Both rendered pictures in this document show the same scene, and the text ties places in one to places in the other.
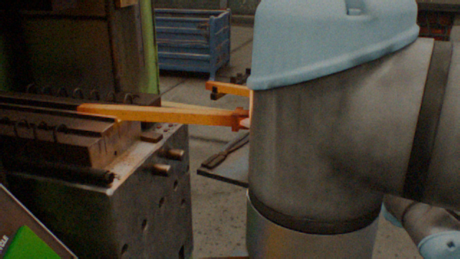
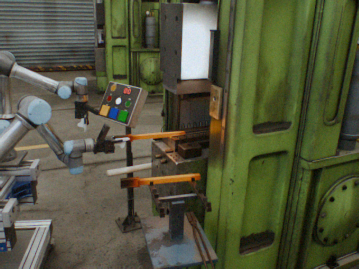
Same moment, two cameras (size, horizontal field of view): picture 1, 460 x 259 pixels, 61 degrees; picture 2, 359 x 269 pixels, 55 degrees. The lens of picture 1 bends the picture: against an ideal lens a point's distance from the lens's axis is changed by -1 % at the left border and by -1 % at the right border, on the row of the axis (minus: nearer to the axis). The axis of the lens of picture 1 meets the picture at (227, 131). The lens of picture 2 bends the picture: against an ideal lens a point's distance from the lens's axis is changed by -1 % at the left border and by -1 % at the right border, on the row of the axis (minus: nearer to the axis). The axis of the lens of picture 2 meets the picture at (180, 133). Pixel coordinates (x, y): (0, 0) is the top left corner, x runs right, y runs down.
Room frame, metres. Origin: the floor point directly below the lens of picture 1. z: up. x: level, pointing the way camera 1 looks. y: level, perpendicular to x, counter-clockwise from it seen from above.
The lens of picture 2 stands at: (2.28, -1.10, 1.75)
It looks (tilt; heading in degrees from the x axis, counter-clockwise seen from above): 20 degrees down; 137
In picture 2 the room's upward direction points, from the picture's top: 2 degrees clockwise
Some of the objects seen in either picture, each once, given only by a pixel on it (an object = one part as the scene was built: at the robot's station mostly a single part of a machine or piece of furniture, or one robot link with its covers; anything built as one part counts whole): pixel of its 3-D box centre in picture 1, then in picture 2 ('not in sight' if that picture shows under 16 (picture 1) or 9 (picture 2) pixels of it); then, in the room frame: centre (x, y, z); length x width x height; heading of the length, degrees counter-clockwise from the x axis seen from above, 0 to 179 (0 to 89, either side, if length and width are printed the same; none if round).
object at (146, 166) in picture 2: not in sight; (136, 168); (0.39, 0.24, 0.62); 0.44 x 0.05 x 0.05; 74
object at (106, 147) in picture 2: not in sight; (103, 144); (0.66, -0.17, 1.00); 0.12 x 0.08 x 0.09; 74
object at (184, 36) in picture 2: not in sight; (206, 40); (0.85, 0.42, 1.56); 0.42 x 0.39 x 0.40; 74
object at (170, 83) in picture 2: not in sight; (200, 80); (0.81, 0.43, 1.32); 0.42 x 0.20 x 0.10; 74
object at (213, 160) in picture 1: (251, 134); (202, 247); (1.38, -0.09, 0.68); 0.60 x 0.04 x 0.01; 148
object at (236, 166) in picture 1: (262, 156); (175, 238); (1.23, -0.12, 0.66); 0.40 x 0.30 x 0.02; 152
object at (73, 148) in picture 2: not in sight; (74, 147); (0.61, -0.33, 1.00); 0.11 x 0.08 x 0.09; 74
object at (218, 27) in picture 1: (176, 41); not in sight; (4.83, 0.62, 0.36); 1.20 x 0.80 x 0.72; 75
